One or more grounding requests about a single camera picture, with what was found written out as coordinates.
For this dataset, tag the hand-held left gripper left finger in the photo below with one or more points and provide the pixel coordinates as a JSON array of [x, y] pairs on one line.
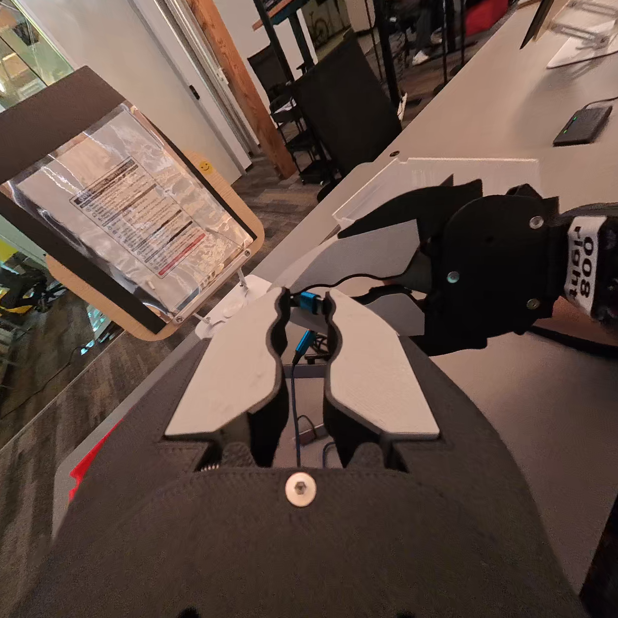
[[227, 381]]

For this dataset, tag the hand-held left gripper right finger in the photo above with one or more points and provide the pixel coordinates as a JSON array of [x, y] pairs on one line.
[[381, 381]]

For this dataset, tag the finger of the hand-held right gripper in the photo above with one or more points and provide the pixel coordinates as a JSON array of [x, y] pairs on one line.
[[400, 314], [367, 256]]

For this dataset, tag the grey usb hub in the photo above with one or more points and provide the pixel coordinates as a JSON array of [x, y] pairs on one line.
[[309, 432]]

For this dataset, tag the red plastic bin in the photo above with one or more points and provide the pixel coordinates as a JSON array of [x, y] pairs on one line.
[[87, 468]]

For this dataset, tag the white board stand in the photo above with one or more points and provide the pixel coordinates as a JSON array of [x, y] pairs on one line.
[[579, 50], [231, 309]]

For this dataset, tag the white plastic bin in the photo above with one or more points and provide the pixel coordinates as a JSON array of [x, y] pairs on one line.
[[434, 169]]

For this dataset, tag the black office chair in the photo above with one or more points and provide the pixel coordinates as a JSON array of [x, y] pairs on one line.
[[347, 111]]

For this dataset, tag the black device with green lights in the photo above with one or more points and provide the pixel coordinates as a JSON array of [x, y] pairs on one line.
[[584, 128]]

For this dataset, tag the instruction sheet in plastic sleeve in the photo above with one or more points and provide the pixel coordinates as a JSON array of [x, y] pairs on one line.
[[135, 217]]

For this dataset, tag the black mesh chair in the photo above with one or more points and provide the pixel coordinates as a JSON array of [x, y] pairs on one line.
[[270, 72]]

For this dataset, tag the wooden post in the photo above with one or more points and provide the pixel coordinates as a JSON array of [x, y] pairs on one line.
[[241, 87]]

